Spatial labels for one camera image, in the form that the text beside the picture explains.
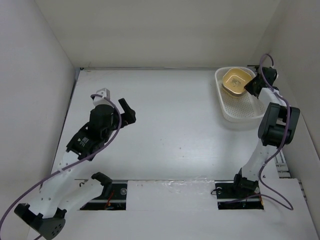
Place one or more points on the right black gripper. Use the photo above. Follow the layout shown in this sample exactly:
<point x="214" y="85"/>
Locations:
<point x="248" y="86"/>

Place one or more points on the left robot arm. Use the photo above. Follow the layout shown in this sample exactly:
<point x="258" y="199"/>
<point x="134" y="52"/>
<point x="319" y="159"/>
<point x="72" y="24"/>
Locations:
<point x="46" y="213"/>

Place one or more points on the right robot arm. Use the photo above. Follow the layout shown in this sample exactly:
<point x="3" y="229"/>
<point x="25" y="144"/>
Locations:
<point x="276" y="129"/>

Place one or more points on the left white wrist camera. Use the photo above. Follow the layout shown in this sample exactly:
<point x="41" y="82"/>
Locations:
<point x="101" y="97"/>

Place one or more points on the yellow panda plate back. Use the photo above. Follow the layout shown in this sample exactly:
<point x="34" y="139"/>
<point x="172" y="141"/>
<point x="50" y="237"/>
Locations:
<point x="235" y="80"/>

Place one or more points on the white perforated plastic bin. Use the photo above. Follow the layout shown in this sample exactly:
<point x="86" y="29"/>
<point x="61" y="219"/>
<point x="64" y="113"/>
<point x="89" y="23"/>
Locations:
<point x="242" y="109"/>

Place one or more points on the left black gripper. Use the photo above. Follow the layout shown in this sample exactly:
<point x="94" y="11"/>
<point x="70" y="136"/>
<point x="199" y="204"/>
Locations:
<point x="128" y="115"/>

